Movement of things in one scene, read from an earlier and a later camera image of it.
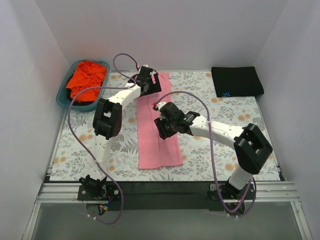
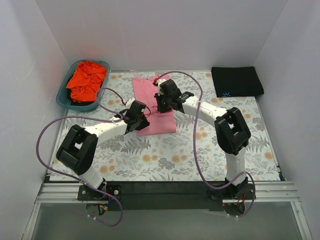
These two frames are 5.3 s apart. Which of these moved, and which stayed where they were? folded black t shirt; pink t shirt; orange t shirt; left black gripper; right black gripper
Moved: right black gripper; left black gripper; pink t shirt
Stayed: folded black t shirt; orange t shirt
